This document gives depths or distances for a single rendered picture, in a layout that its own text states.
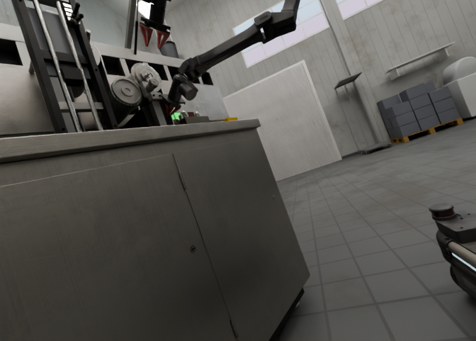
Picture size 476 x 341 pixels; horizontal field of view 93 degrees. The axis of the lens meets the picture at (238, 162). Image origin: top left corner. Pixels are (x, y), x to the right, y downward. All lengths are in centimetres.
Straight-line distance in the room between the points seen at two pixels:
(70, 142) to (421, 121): 649
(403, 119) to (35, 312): 645
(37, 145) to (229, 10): 815
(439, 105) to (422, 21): 248
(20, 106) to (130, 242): 87
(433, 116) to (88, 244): 662
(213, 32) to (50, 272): 813
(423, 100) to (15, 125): 665
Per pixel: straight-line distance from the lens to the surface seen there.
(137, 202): 65
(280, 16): 102
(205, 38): 845
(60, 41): 100
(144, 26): 110
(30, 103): 135
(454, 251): 101
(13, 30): 154
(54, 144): 61
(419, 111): 663
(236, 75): 765
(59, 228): 61
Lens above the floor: 69
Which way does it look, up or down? 2 degrees up
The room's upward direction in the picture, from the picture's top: 20 degrees counter-clockwise
